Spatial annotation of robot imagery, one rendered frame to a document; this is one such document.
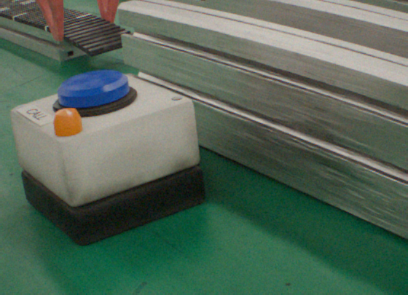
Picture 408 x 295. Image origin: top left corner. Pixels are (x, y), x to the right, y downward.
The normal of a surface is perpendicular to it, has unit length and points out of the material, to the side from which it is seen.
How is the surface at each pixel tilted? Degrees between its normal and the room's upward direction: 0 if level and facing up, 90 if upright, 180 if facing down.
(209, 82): 90
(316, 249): 0
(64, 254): 0
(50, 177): 90
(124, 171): 90
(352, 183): 90
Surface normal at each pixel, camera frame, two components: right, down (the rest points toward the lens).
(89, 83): -0.11, -0.91
